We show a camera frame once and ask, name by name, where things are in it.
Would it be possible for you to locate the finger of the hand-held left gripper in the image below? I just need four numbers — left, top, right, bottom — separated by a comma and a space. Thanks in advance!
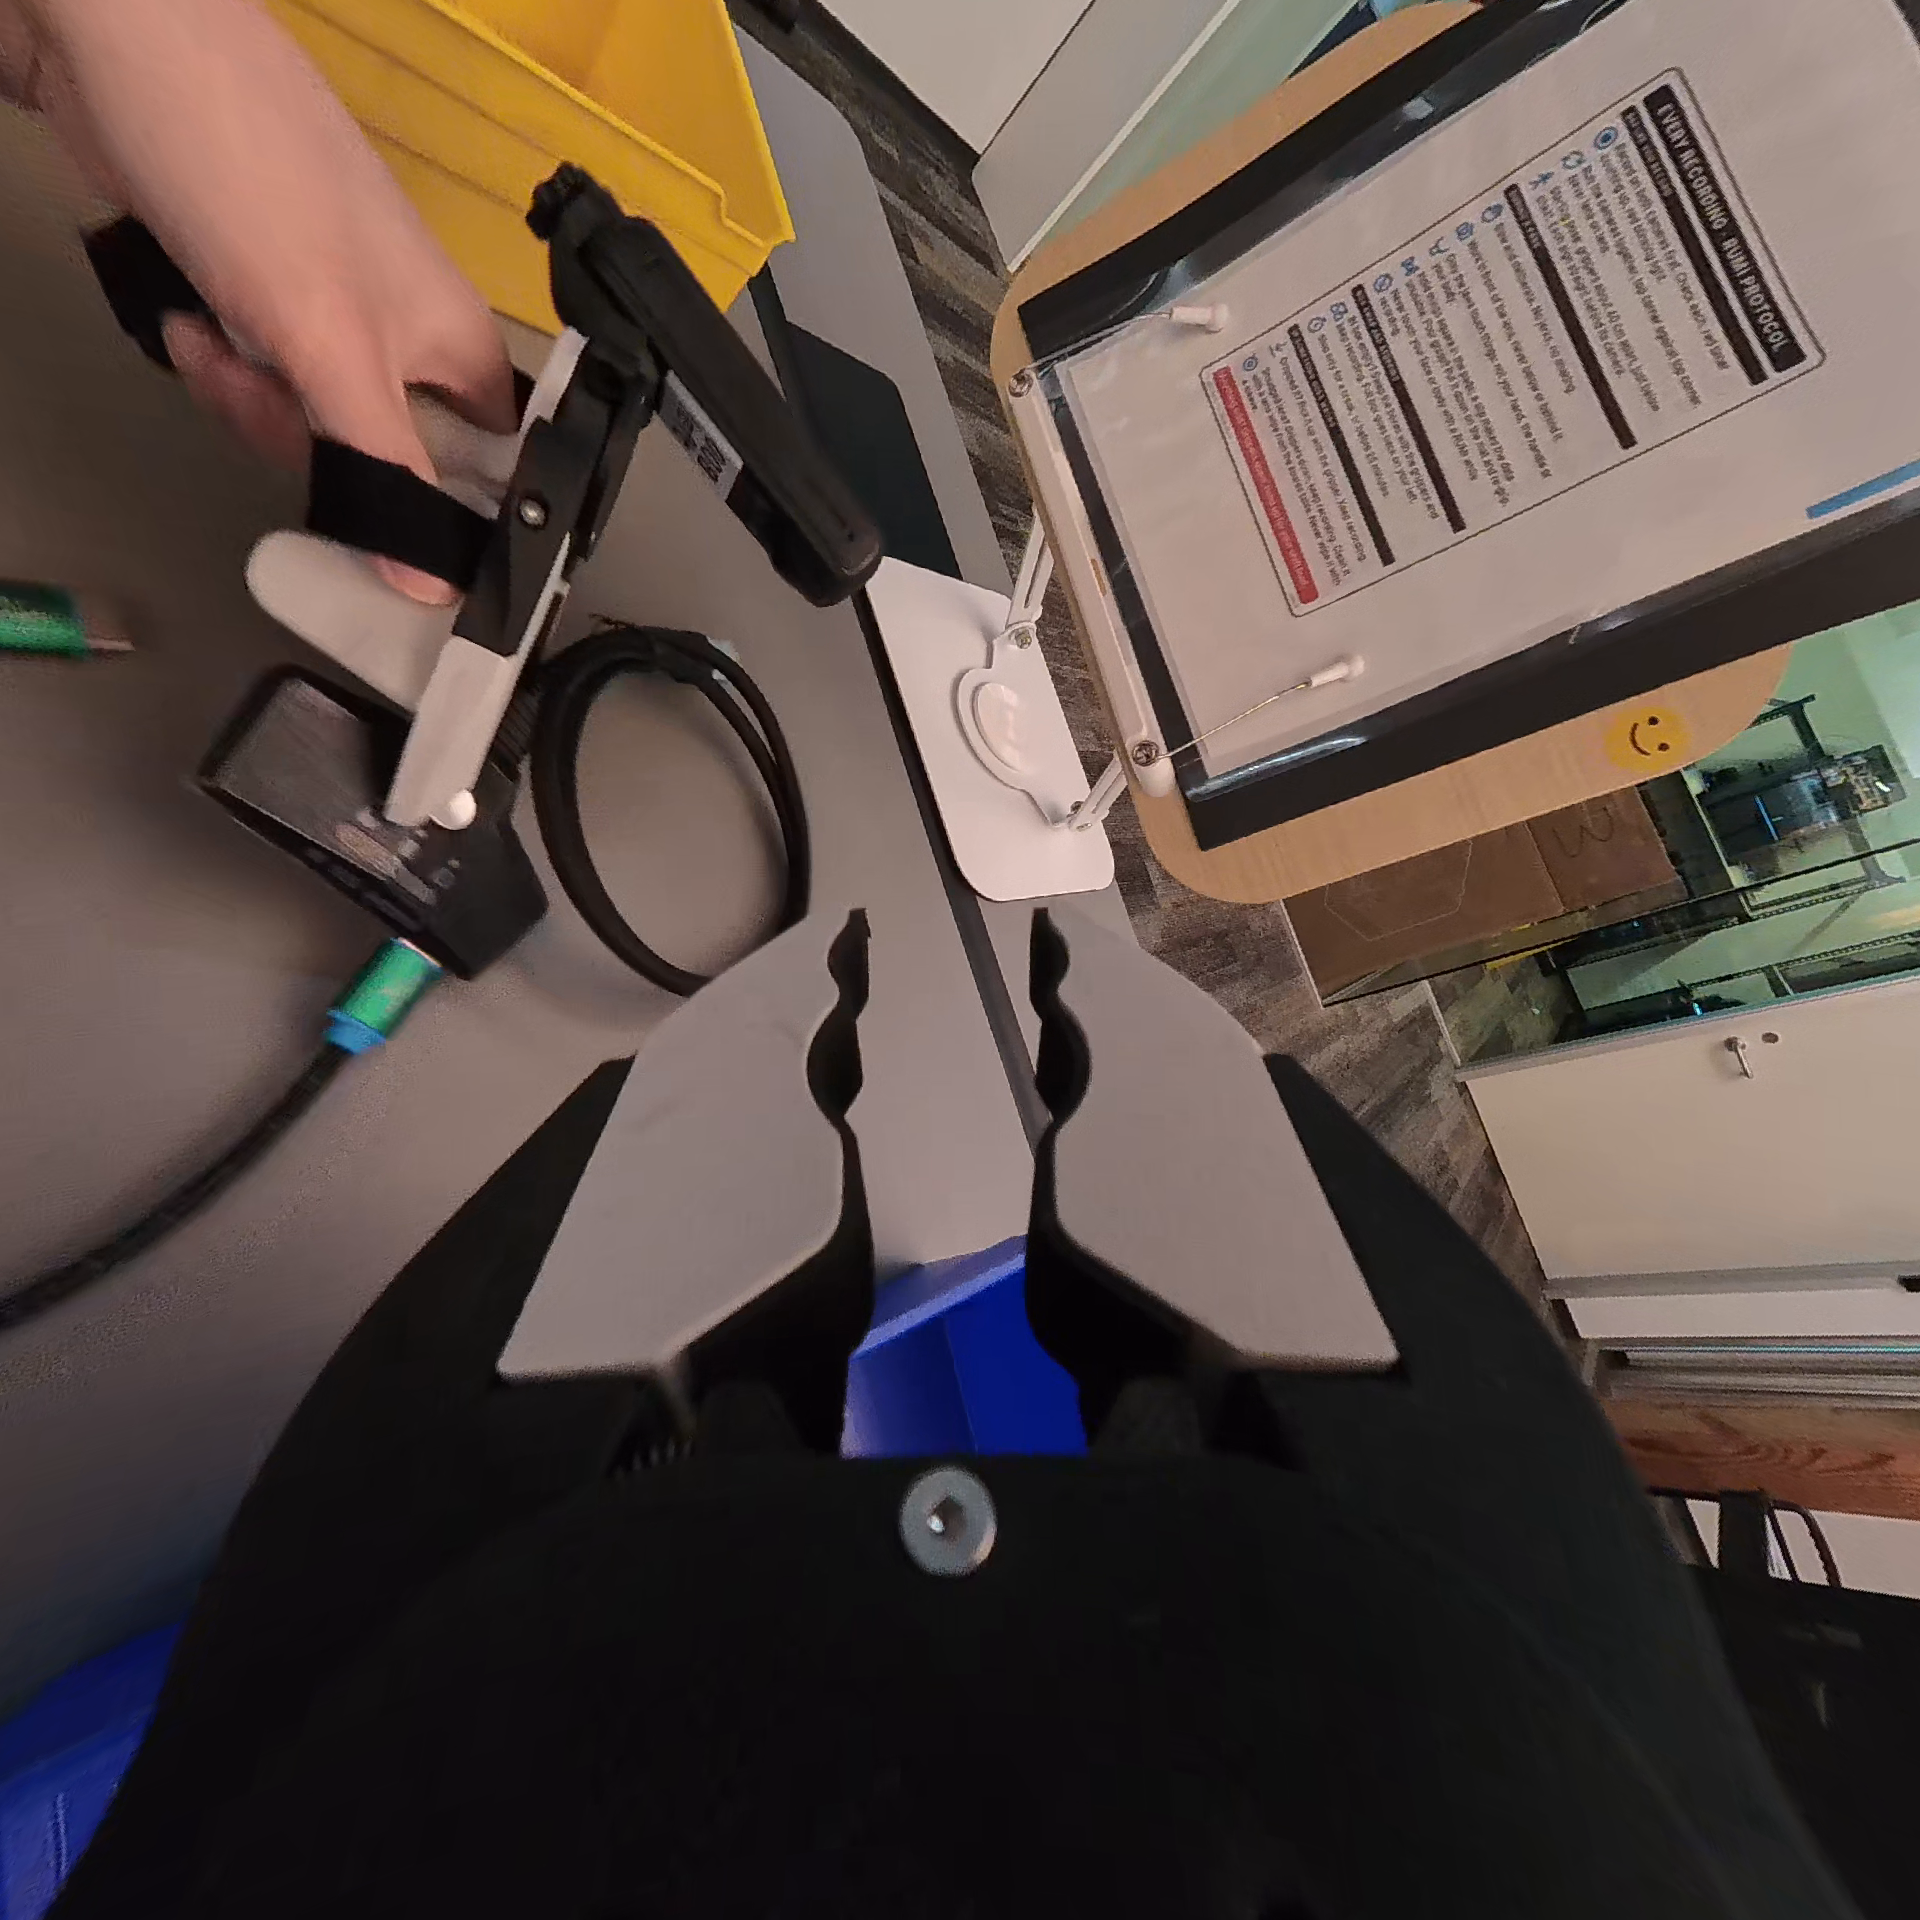
379, 642, 529, 832

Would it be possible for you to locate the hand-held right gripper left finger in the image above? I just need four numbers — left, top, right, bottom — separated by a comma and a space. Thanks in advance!
495, 903, 881, 1448

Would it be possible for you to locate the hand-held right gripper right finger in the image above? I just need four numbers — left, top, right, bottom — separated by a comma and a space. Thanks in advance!
1024, 903, 1408, 1452

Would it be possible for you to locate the black hdmi switch box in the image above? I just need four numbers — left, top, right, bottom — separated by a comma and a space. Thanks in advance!
193, 666, 549, 981

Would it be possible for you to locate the green plug hdmi cable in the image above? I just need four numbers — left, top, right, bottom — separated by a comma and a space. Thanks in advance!
0, 936, 445, 1329
0, 582, 136, 662

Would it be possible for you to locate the person's left hand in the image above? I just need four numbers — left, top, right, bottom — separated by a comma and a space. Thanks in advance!
0, 0, 523, 505

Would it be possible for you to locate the blue plastic bin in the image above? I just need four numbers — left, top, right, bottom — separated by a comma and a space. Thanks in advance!
0, 1241, 1090, 1920

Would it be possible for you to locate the yellow plastic bin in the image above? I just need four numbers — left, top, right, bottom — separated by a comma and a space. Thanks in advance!
270, 0, 798, 336

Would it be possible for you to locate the cardboard box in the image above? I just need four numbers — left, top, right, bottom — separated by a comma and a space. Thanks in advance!
1281, 837, 1574, 1002
1529, 790, 1690, 911

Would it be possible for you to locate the laminated instruction sheet board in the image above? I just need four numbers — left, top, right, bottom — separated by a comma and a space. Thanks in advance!
990, 0, 1920, 904

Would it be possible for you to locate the white stand base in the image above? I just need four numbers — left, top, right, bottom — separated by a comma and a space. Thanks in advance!
865, 352, 1192, 904

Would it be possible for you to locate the white cabinet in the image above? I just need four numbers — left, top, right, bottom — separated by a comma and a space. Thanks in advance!
1457, 976, 1920, 1353

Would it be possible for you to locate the black backing panel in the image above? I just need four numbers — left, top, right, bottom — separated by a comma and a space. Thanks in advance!
1019, 0, 1920, 850

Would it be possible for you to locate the wooden shelf board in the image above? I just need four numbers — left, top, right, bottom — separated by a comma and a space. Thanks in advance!
1605, 1388, 1920, 1520

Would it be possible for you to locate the glass partition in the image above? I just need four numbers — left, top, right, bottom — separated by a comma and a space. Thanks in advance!
1559, 599, 1920, 1050

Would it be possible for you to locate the laminated instruction sheet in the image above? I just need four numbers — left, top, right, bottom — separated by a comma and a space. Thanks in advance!
1048, 0, 1920, 768

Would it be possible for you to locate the black coiled cable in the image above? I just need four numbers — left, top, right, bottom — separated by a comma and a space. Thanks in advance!
527, 621, 813, 1001

